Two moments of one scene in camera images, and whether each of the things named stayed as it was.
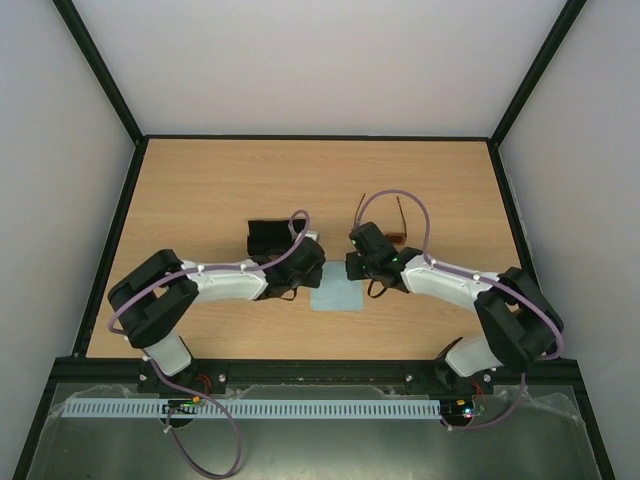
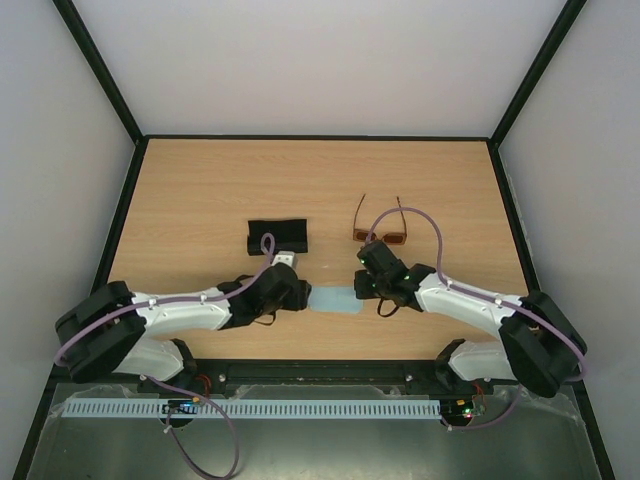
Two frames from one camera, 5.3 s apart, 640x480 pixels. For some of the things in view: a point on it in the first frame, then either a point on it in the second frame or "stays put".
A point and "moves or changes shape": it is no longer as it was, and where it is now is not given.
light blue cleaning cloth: (337, 292) moves or changes shape
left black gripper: (315, 279) → (299, 297)
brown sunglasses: (390, 237) stays put
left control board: (184, 406) stays put
